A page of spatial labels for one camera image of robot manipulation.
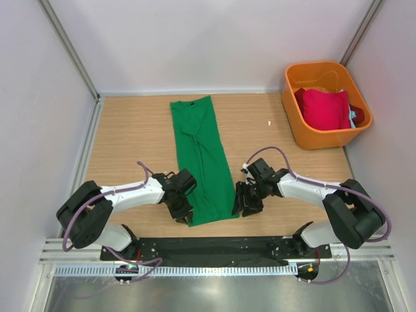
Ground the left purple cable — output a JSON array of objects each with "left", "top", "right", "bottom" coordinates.
[{"left": 61, "top": 161, "right": 163, "bottom": 300}]

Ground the red t shirt in bin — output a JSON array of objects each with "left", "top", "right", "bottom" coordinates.
[{"left": 302, "top": 89, "right": 351, "bottom": 131}]

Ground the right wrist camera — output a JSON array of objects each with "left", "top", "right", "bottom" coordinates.
[{"left": 241, "top": 158, "right": 276, "bottom": 183}]

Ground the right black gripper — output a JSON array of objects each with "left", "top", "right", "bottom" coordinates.
[{"left": 232, "top": 180, "right": 267, "bottom": 217}]

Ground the green t shirt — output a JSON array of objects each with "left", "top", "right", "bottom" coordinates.
[{"left": 170, "top": 96, "right": 238, "bottom": 227}]

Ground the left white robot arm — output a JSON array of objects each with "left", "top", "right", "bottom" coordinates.
[{"left": 56, "top": 169, "right": 197, "bottom": 261}]

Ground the light blue cloth in bin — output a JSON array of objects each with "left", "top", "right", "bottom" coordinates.
[{"left": 348, "top": 106, "right": 356, "bottom": 129}]

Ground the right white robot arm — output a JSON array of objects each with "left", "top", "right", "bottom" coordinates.
[{"left": 232, "top": 158, "right": 386, "bottom": 257}]

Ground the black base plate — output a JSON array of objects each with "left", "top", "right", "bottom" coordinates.
[{"left": 99, "top": 235, "right": 332, "bottom": 268}]

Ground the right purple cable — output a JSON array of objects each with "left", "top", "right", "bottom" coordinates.
[{"left": 242, "top": 146, "right": 392, "bottom": 286}]

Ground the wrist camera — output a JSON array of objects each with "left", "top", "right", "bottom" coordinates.
[
  {"left": 241, "top": 158, "right": 276, "bottom": 183},
  {"left": 167, "top": 168, "right": 198, "bottom": 196}
]

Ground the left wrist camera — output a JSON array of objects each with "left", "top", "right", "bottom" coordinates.
[{"left": 167, "top": 168, "right": 198, "bottom": 196}]

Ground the dark red cloth in bin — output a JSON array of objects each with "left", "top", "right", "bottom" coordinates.
[{"left": 294, "top": 88, "right": 365, "bottom": 125}]

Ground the purple cable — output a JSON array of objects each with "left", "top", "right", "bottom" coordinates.
[
  {"left": 61, "top": 161, "right": 163, "bottom": 300},
  {"left": 242, "top": 146, "right": 392, "bottom": 286}
]

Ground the white slotted cable duct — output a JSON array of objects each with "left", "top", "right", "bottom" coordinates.
[{"left": 53, "top": 263, "right": 298, "bottom": 278}]

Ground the orange plastic bin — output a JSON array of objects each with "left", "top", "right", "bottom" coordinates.
[{"left": 281, "top": 61, "right": 372, "bottom": 150}]

